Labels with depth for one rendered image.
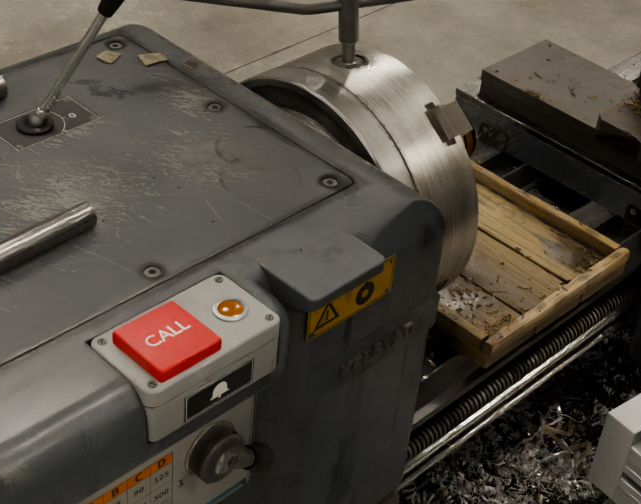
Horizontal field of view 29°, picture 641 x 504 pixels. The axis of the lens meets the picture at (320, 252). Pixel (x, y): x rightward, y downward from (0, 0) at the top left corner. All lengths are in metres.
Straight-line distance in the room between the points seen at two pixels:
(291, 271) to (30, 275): 0.21
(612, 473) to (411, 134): 0.40
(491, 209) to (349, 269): 0.77
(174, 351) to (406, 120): 0.48
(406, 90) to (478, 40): 2.81
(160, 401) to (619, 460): 0.46
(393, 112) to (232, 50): 2.63
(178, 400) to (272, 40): 3.11
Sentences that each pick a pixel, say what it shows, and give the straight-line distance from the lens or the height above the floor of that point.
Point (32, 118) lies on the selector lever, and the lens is 1.20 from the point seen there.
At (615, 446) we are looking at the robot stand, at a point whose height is 1.09.
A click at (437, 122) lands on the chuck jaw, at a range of 1.35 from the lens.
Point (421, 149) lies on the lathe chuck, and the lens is 1.32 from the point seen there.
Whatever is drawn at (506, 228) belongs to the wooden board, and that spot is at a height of 0.88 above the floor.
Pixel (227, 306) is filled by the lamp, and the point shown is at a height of 1.26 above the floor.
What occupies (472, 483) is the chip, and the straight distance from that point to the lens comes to 1.84.
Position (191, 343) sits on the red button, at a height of 1.27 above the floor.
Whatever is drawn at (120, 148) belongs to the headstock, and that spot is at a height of 1.26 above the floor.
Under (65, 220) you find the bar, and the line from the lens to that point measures 1.05.
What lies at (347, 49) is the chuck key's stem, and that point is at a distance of 1.36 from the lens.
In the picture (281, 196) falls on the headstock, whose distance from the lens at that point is 1.12.
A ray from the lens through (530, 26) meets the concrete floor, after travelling 4.30.
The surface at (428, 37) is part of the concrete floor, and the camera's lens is 4.12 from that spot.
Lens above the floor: 1.90
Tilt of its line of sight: 38 degrees down
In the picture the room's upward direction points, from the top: 6 degrees clockwise
